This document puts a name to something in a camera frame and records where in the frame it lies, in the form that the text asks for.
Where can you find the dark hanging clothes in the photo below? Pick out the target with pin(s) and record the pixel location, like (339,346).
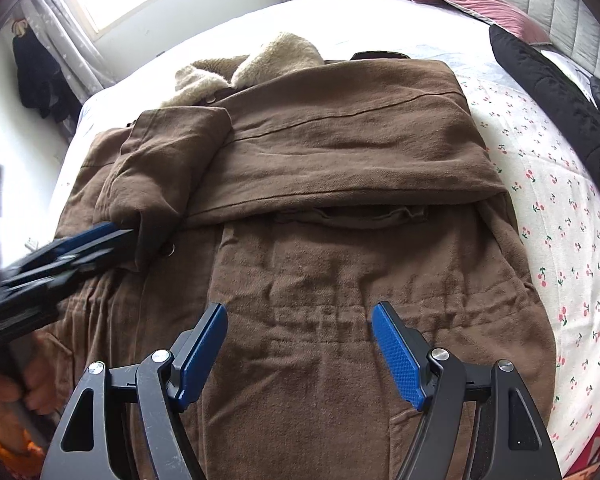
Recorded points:
(37,75)

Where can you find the person's left hand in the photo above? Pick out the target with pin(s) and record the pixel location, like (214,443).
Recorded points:
(42,385)

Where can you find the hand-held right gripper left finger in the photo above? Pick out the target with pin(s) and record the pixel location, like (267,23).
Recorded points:
(200,350)

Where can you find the bed with cherry print sheet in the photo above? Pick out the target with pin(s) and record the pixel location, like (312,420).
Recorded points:
(555,185)

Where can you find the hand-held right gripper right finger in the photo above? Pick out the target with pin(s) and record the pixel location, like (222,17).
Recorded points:
(395,350)

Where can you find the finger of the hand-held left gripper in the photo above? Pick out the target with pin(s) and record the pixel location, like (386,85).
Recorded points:
(75,272)
(92,240)

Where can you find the brown coat with fleece collar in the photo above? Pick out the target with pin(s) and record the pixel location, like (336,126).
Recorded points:
(330,160)

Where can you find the black quilted jacket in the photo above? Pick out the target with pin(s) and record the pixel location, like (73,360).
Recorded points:
(555,100)

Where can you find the grey padded headboard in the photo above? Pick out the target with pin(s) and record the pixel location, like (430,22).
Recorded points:
(570,5)

